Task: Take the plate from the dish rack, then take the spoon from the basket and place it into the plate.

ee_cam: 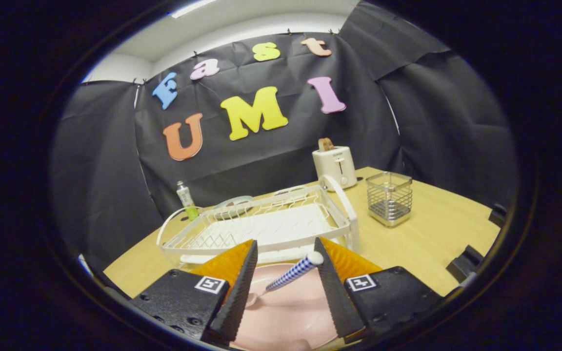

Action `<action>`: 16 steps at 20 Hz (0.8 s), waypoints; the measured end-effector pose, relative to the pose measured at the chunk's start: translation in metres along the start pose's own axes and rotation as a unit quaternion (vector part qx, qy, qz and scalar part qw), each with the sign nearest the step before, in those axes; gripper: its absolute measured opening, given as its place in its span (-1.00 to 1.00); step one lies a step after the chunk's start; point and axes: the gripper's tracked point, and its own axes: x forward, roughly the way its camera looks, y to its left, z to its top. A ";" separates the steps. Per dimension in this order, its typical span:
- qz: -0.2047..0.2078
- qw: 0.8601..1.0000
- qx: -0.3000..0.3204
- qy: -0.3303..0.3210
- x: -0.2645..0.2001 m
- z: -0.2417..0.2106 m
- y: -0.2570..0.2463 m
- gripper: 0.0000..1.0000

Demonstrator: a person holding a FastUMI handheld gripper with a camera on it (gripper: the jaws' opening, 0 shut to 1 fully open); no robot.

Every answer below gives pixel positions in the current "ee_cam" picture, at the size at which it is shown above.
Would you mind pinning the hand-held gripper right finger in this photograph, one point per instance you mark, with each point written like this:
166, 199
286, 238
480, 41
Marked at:
393, 297

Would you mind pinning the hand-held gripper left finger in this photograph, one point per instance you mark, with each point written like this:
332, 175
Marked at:
183, 302

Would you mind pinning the pink plate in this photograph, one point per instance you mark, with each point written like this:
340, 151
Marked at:
286, 312

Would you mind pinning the green dish soap bottle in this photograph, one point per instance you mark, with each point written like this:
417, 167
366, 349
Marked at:
186, 197

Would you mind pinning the teal plate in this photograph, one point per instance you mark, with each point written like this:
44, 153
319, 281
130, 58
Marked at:
237, 200

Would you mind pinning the black table clamp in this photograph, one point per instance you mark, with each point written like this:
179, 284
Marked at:
464, 265
498, 215

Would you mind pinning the white toaster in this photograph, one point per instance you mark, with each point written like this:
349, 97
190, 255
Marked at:
334, 168

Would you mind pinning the brown toast slice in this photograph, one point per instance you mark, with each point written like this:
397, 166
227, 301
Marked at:
325, 144

